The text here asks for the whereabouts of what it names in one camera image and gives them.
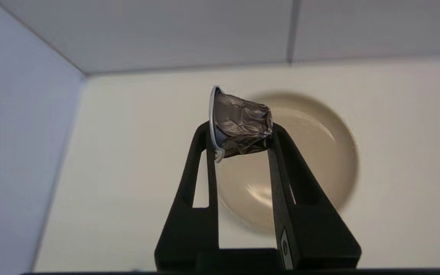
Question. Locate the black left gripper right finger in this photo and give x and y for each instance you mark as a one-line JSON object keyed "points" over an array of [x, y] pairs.
{"points": [[315, 233]]}

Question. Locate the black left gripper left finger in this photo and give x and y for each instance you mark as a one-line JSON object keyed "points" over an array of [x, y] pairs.
{"points": [[189, 233]]}

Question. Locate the beige oval plate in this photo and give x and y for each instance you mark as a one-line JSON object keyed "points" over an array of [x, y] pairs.
{"points": [[319, 164]]}

